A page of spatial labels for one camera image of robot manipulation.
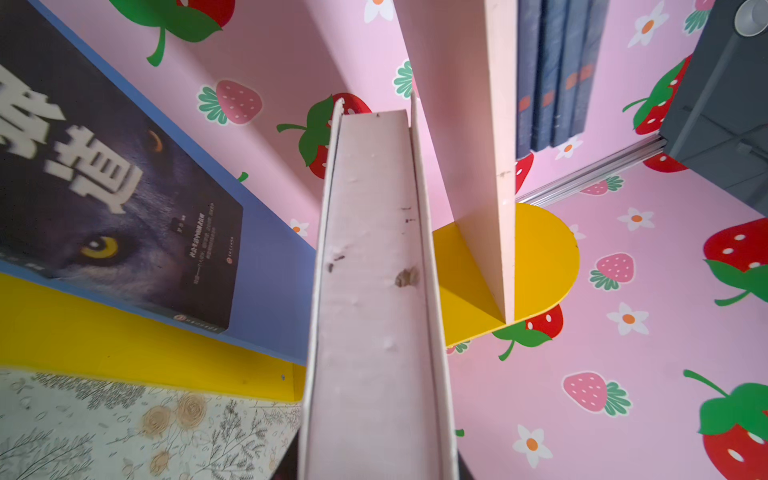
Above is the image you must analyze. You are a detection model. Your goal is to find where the white photo cover book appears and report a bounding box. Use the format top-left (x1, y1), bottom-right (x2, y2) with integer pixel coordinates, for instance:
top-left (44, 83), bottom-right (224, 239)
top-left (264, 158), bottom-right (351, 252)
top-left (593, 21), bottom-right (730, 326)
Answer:
top-left (297, 103), bottom-right (459, 479)

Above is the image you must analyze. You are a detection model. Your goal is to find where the black wolf cover book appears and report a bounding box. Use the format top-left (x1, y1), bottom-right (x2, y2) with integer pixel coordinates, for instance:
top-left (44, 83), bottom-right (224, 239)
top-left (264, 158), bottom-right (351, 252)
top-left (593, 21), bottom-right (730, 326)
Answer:
top-left (1, 1), bottom-right (243, 333)

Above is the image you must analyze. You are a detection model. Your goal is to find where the dark blue thick book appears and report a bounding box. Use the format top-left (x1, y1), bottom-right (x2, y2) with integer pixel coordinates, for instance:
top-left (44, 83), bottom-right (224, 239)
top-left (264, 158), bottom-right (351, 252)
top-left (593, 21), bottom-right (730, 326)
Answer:
top-left (516, 0), bottom-right (542, 159)

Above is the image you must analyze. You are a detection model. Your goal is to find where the navy book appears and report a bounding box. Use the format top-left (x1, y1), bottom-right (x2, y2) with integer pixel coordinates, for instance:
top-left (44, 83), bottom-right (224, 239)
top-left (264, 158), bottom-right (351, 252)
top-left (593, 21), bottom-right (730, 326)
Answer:
top-left (569, 0), bottom-right (609, 137)

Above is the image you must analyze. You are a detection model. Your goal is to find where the yellow wooden bookshelf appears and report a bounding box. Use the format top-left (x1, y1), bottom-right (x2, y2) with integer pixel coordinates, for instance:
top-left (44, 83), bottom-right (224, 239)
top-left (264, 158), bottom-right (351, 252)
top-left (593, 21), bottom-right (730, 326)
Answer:
top-left (1, 1), bottom-right (579, 402)

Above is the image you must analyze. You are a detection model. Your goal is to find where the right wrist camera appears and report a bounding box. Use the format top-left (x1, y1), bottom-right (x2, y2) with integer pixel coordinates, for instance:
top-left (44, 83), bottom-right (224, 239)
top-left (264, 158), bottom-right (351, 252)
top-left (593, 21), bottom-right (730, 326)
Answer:
top-left (661, 1), bottom-right (767, 213)

